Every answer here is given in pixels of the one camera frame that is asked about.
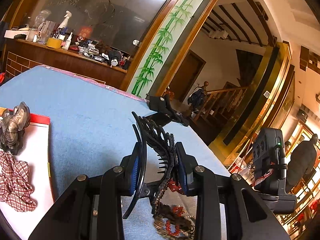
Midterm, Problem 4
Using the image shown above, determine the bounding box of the wooden counter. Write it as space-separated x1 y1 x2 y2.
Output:
5 39 128 90

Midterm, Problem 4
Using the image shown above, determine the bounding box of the flat white box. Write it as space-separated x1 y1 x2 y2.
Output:
5 29 28 40

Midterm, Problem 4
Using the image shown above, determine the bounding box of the black phone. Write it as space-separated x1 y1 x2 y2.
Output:
145 112 173 128

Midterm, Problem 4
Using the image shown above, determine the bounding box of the dark blue hanging jacket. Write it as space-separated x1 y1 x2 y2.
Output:
187 86 208 112

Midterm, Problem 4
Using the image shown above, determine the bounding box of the red box with white inside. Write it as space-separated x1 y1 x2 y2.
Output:
0 107 56 240

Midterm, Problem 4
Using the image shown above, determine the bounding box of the leopard print hair tie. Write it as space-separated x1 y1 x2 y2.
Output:
153 215 195 238

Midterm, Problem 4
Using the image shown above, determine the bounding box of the blue tablecloth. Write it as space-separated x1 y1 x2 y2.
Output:
0 65 232 240

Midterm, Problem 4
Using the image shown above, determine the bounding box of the small white bottle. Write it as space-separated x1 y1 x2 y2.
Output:
64 32 73 50

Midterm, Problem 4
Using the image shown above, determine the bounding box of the counter clutter pile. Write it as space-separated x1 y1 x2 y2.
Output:
75 39 130 69

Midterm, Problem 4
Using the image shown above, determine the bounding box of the red bead bracelet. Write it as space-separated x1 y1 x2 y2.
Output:
165 179 185 236

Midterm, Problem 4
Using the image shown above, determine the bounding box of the black hair claw clip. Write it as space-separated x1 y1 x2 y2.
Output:
122 111 183 219

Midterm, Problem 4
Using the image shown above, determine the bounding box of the wooden door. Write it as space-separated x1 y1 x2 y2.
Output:
169 49 207 103

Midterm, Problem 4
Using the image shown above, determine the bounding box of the bamboo painted panel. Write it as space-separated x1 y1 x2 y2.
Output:
126 0 218 98

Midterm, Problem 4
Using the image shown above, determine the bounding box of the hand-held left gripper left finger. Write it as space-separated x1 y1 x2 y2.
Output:
29 142 147 240

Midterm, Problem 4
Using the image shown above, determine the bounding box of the yellow tape roll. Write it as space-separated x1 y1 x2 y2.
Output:
46 37 63 49

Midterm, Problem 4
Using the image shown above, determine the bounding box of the clear glass pitcher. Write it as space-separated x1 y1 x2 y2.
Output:
37 20 56 45

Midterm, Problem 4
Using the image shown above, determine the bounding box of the wooden stair railing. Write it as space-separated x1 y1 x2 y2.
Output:
200 81 250 120

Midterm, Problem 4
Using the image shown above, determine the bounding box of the white spray bottle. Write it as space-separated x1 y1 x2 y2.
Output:
58 10 73 34

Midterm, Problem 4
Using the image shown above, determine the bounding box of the red white plaid scrunchie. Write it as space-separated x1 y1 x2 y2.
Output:
0 151 37 212

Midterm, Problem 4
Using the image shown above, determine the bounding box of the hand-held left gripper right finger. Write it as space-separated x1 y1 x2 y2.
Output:
175 142 290 240

